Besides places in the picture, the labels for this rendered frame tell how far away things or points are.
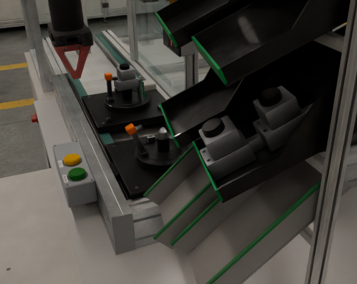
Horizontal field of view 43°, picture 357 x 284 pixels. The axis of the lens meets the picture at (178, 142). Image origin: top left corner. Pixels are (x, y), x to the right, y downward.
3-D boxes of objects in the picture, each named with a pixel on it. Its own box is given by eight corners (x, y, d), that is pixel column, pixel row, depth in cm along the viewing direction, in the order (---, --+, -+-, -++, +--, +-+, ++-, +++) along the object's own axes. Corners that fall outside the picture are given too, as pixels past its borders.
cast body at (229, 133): (215, 182, 61) (193, 143, 57) (207, 165, 65) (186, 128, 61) (270, 152, 60) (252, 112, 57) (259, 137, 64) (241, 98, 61)
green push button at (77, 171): (70, 185, 103) (69, 177, 102) (67, 176, 106) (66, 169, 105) (88, 181, 104) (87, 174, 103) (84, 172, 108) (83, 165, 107)
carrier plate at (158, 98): (98, 134, 125) (97, 127, 124) (82, 101, 145) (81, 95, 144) (178, 118, 132) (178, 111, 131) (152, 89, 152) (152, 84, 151)
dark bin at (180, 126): (179, 150, 70) (157, 112, 66) (164, 114, 81) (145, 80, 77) (342, 62, 68) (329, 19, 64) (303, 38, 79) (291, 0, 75)
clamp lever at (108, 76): (108, 99, 133) (105, 75, 130) (106, 97, 135) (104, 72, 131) (119, 97, 135) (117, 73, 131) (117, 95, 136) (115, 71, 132)
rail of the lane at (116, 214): (115, 255, 96) (110, 214, 91) (56, 100, 168) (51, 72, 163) (140, 248, 98) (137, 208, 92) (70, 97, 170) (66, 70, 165)
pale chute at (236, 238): (207, 315, 67) (186, 304, 64) (188, 253, 78) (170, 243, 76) (352, 187, 60) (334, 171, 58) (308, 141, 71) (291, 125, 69)
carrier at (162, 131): (131, 202, 97) (126, 152, 91) (105, 151, 117) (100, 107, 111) (230, 177, 105) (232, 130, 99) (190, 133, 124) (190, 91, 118)
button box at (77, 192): (68, 208, 104) (64, 186, 101) (55, 164, 121) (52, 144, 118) (98, 201, 106) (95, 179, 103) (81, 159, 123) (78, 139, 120)
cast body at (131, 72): (118, 91, 132) (115, 69, 129) (114, 86, 136) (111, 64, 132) (145, 87, 135) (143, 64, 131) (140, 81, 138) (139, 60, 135)
